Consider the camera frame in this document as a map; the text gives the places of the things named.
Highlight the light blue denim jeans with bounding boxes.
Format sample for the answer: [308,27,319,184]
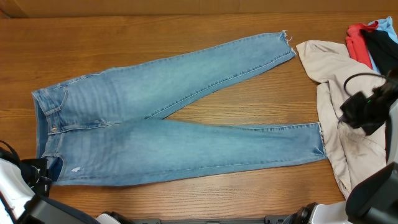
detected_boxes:
[32,32,326,186]

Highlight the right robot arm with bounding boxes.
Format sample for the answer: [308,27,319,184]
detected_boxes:
[278,68,397,224]

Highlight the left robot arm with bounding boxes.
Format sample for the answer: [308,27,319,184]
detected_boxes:
[1,141,132,224]

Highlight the beige cloth garment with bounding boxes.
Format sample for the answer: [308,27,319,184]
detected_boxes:
[296,40,386,197]

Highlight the black garment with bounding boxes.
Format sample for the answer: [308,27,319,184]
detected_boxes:
[360,29,397,76]

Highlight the red garment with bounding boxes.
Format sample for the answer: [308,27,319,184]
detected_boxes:
[345,21,379,70]

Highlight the light blue garment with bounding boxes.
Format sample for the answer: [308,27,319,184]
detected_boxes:
[368,16,397,73]

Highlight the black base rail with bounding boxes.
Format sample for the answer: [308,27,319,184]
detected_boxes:
[131,215,293,224]

